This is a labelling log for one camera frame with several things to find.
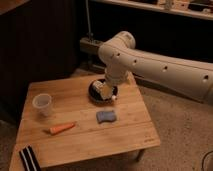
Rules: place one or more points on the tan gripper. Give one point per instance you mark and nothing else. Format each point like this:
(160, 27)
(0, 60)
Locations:
(106, 91)

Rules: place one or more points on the orange pepper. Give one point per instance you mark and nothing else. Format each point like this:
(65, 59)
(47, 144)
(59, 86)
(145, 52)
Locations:
(60, 128)

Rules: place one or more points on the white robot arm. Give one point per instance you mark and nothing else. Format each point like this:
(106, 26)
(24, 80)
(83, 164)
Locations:
(193, 79)

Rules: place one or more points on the translucent white cup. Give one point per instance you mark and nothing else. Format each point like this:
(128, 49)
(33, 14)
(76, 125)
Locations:
(43, 104)

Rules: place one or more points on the black round bowl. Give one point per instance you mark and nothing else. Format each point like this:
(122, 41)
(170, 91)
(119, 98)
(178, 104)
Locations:
(94, 91)

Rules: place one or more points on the blue sponge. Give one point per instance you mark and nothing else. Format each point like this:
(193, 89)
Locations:
(105, 116)

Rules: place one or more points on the wooden low table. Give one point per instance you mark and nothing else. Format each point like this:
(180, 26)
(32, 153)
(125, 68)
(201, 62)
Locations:
(133, 129)

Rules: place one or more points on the long grey case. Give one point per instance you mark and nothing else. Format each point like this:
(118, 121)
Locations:
(90, 46)

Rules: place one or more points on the vertical metal pole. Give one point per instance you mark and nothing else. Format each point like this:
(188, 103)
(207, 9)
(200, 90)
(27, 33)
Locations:
(90, 34)

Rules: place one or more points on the black white striped cloth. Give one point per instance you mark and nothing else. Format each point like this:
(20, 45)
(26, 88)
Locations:
(29, 160)

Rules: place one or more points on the wooden wall shelf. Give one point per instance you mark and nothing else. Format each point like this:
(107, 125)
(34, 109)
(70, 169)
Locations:
(176, 7)

